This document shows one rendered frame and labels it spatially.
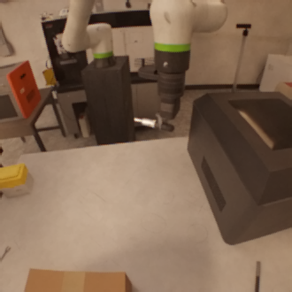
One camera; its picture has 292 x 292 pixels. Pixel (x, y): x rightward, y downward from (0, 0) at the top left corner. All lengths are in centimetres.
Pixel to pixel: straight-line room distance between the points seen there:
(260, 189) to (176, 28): 40
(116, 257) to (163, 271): 15
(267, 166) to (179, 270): 37
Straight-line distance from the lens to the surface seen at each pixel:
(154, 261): 61
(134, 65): 211
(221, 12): 56
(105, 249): 64
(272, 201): 48
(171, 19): 45
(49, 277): 49
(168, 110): 54
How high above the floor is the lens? 149
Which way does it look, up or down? 41 degrees down
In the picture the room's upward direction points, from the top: 2 degrees counter-clockwise
